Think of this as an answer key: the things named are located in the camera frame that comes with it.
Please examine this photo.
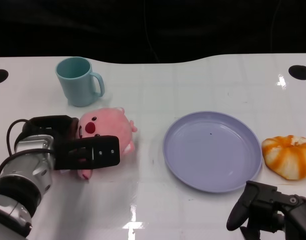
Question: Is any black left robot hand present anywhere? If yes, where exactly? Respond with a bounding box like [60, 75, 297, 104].
[22, 114, 121, 171]

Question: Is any orange white striped bun toy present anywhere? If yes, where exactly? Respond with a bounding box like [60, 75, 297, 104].
[261, 134, 306, 181]

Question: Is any teal plastic mug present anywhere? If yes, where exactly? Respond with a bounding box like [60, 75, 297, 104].
[55, 56, 106, 108]

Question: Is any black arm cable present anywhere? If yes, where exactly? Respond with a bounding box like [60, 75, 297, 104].
[6, 119, 31, 157]
[0, 147, 55, 181]

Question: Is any black backdrop curtain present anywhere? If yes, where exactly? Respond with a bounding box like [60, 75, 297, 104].
[0, 0, 306, 65]

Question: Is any lavender plastic plate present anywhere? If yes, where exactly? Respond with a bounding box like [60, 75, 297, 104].
[162, 111, 263, 194]

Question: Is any pink plush pig doll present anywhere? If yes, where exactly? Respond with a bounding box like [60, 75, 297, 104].
[72, 106, 139, 181]

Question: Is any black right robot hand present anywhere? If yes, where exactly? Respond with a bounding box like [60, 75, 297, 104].
[226, 180, 306, 240]

